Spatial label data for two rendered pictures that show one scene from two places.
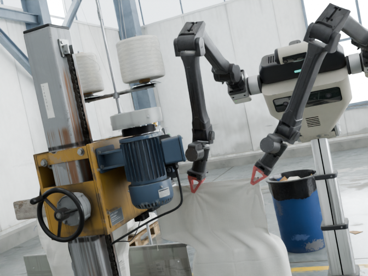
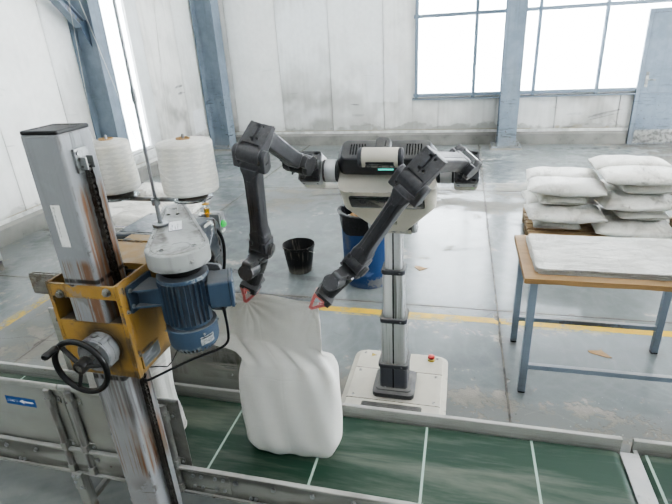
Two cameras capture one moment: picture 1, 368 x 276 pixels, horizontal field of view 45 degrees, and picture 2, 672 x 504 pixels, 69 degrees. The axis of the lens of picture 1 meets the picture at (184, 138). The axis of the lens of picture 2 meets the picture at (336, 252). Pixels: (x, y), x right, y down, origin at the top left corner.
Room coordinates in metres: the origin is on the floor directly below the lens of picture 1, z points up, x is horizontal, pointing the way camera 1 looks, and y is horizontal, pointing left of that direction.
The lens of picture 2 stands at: (0.21, -0.14, 1.93)
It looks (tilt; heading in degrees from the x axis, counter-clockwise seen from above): 23 degrees down; 353
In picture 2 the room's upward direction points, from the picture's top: 3 degrees counter-clockwise
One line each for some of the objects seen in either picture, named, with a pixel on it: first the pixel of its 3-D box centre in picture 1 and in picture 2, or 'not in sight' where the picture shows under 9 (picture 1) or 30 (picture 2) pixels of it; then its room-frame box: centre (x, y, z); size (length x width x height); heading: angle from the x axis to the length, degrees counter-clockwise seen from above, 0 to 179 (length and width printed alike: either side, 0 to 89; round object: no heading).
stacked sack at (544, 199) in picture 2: not in sight; (557, 191); (4.48, -2.88, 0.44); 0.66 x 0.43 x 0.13; 158
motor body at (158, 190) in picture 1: (147, 170); (189, 308); (1.56, 0.15, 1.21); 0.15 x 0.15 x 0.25
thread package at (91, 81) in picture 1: (82, 74); (112, 165); (1.80, 0.34, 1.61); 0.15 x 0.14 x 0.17; 68
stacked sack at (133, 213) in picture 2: not in sight; (148, 212); (4.70, 1.01, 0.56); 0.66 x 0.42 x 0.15; 158
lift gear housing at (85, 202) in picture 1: (73, 208); (98, 351); (1.50, 0.41, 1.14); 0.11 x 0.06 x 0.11; 68
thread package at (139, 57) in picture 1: (140, 59); (187, 166); (1.70, 0.10, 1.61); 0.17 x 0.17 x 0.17
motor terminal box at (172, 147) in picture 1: (173, 153); (222, 291); (1.57, 0.05, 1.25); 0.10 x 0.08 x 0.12; 3
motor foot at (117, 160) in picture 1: (117, 156); (153, 292); (1.56, 0.24, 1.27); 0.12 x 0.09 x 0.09; 158
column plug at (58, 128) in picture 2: (46, 30); (55, 128); (1.59, 0.40, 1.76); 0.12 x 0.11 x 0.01; 158
